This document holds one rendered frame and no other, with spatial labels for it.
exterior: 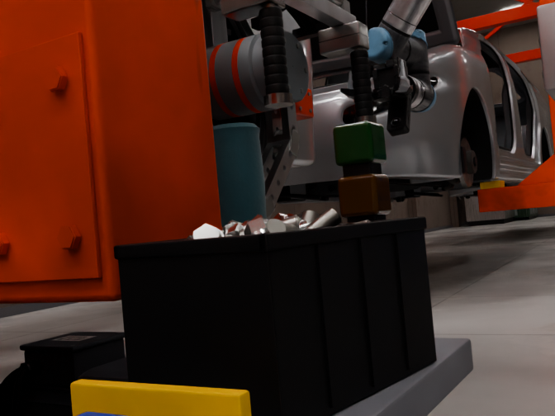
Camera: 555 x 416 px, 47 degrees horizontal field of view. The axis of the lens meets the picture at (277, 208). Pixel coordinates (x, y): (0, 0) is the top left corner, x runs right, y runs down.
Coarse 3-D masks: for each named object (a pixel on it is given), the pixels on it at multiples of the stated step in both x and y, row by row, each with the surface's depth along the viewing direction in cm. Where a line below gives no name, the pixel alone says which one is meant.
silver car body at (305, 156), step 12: (288, 12) 193; (288, 24) 192; (312, 72) 209; (312, 84) 206; (312, 96) 205; (312, 120) 203; (300, 132) 192; (312, 132) 202; (300, 144) 192; (312, 144) 201; (300, 156) 191; (312, 156) 199
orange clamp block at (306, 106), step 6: (306, 96) 150; (300, 102) 147; (306, 102) 150; (300, 108) 147; (306, 108) 150; (312, 108) 153; (300, 114) 147; (306, 114) 150; (312, 114) 152; (300, 120) 154
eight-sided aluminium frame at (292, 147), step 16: (256, 32) 141; (272, 112) 144; (288, 112) 142; (272, 128) 144; (288, 128) 142; (272, 144) 143; (288, 144) 141; (272, 160) 142; (288, 160) 140; (272, 176) 135; (272, 192) 133; (272, 208) 132
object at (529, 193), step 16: (544, 0) 422; (528, 176) 432; (544, 176) 427; (480, 192) 447; (496, 192) 441; (512, 192) 436; (528, 192) 431; (544, 192) 425; (480, 208) 447; (496, 208) 441; (512, 208) 436; (528, 208) 431
